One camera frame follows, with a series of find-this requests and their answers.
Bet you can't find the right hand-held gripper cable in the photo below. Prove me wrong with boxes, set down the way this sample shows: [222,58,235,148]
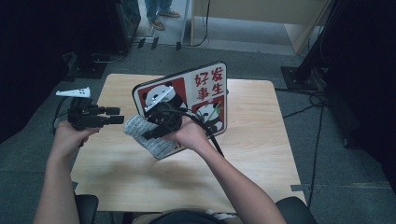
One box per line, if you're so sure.
[162,108,225,158]

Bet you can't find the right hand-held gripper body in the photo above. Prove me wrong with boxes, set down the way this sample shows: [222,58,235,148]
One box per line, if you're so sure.
[144,85,185,135]

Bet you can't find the dark curtain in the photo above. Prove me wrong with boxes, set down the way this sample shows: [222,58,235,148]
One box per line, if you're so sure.
[0,0,108,145]
[323,0,396,195]

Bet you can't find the panda print board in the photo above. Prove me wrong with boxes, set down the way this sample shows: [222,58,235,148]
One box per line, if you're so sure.
[132,61,229,156]

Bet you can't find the black metal stand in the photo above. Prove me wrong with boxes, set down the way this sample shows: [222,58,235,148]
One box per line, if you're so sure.
[280,0,347,91]

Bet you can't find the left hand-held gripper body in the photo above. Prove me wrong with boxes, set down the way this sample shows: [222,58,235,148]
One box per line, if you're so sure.
[55,86,106,132]

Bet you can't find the person's dark shirt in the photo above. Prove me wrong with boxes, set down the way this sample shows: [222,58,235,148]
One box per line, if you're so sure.
[148,209,225,224]

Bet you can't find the light wooden cabinet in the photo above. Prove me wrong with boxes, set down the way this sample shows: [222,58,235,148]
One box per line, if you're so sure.
[190,0,332,56]

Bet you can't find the black stand base plate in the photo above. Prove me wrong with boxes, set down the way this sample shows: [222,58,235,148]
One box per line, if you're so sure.
[65,50,108,79]

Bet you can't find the long black floor cable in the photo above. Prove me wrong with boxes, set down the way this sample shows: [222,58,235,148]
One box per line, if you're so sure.
[307,104,327,201]

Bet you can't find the black hanging cable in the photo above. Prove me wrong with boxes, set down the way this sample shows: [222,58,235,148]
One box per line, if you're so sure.
[190,0,212,48]

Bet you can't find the coiled black floor cable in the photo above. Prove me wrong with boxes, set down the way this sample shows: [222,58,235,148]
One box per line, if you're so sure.
[91,50,128,65]

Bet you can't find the hand-held gripper cable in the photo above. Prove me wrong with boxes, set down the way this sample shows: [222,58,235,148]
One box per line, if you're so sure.
[162,108,225,158]
[51,96,72,135]

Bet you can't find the black chair armrest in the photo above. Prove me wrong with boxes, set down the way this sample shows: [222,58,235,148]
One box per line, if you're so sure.
[74,193,100,224]
[275,196,318,224]

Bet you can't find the small white object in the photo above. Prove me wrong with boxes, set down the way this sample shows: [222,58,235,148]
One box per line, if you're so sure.
[205,209,237,221]

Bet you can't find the black equipment cabinet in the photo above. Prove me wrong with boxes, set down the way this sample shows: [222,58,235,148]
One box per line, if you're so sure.
[104,0,143,54]

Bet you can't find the person's right hand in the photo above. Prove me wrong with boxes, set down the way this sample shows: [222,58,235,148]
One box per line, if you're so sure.
[163,116,213,153]

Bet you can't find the person's beige trousers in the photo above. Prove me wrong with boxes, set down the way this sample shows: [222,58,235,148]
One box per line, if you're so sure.
[132,213,163,224]

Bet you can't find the person's left hand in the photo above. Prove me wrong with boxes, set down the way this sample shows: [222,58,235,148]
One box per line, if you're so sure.
[50,120,102,159]

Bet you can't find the grey fluffy cloth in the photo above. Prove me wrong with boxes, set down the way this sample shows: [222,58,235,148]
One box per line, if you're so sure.
[122,114,179,161]

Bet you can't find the looped black floor cable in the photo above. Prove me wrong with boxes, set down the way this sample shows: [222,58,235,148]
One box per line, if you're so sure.
[275,88,330,119]

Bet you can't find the left hand-held gripper cable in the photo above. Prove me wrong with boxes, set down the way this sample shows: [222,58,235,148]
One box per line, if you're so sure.
[51,96,72,135]

